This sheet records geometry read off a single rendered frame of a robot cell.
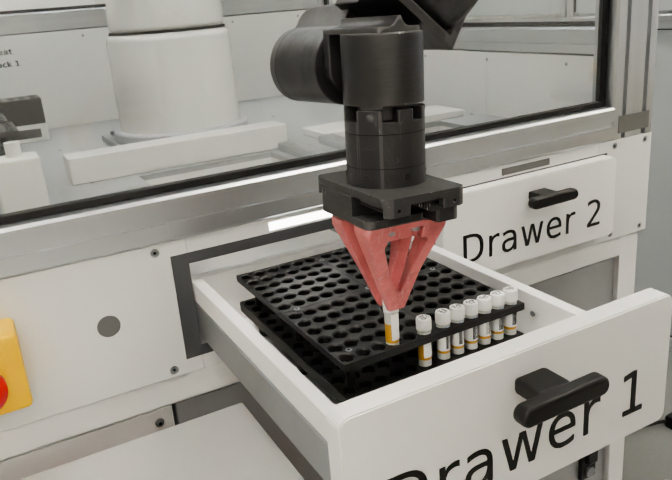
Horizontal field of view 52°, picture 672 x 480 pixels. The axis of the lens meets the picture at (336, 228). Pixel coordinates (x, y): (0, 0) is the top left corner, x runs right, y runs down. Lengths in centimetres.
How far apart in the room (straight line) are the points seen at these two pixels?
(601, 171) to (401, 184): 54
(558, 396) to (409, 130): 20
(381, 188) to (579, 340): 17
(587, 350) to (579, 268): 52
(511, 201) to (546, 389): 44
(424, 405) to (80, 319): 37
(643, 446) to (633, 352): 148
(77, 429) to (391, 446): 40
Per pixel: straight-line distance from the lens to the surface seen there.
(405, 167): 48
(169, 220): 69
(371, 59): 47
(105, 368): 73
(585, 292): 108
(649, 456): 201
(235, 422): 73
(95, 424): 76
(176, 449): 71
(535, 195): 89
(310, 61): 51
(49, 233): 67
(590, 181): 98
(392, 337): 54
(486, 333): 60
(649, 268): 247
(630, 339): 56
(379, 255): 49
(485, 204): 86
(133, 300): 70
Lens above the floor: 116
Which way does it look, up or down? 18 degrees down
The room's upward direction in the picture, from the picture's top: 5 degrees counter-clockwise
